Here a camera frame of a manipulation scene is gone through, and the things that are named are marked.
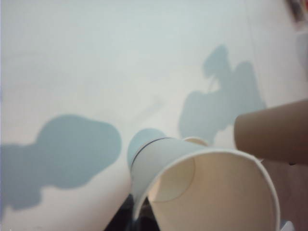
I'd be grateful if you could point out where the brown paper cup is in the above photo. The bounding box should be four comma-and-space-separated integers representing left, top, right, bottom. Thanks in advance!
234, 99, 308, 166

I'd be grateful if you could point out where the white paper cup blue print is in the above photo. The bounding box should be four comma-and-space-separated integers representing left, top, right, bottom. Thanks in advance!
129, 136, 282, 231

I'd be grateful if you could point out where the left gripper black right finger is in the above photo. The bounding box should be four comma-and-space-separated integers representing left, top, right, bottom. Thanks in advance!
138, 199, 162, 231

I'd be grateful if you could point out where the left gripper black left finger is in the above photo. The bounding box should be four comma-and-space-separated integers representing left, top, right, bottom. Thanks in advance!
112, 193, 134, 231

